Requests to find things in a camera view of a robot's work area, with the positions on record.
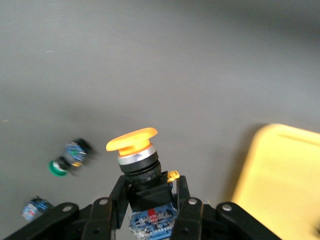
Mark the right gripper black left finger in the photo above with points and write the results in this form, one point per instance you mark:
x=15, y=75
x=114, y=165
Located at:
x=105, y=220

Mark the green mushroom push button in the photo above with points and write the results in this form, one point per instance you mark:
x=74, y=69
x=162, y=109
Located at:
x=35, y=210
x=56, y=168

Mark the yellow mushroom push button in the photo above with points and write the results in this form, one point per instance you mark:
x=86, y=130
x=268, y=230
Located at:
x=135, y=140

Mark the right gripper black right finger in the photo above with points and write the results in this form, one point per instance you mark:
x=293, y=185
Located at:
x=188, y=220

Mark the yellow plastic tray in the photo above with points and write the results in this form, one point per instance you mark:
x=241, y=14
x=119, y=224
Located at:
x=280, y=175

